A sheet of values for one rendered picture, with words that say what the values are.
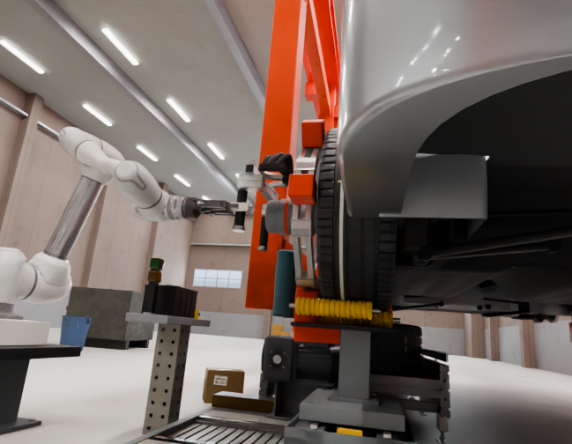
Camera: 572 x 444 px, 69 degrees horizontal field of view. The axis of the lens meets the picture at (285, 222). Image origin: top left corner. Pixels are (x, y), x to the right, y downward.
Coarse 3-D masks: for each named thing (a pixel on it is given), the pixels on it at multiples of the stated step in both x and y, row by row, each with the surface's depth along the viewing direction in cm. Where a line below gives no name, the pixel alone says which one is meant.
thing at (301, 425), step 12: (300, 420) 137; (288, 432) 117; (300, 432) 116; (312, 432) 115; (324, 432) 115; (336, 432) 125; (348, 432) 114; (360, 432) 113; (372, 432) 129; (384, 432) 115; (396, 432) 132; (408, 432) 132
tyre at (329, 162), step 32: (320, 192) 126; (320, 224) 125; (352, 224) 123; (384, 224) 121; (320, 256) 127; (352, 256) 125; (384, 256) 122; (320, 288) 135; (352, 288) 131; (384, 288) 129
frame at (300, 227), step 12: (300, 156) 140; (312, 156) 139; (300, 168) 135; (312, 168) 134; (300, 204) 135; (312, 204) 133; (312, 216) 133; (300, 228) 130; (312, 228) 132; (300, 240) 136; (312, 240) 134; (300, 252) 137; (312, 252) 135; (300, 264) 137; (312, 264) 136; (300, 276) 139; (312, 276) 138; (312, 288) 148
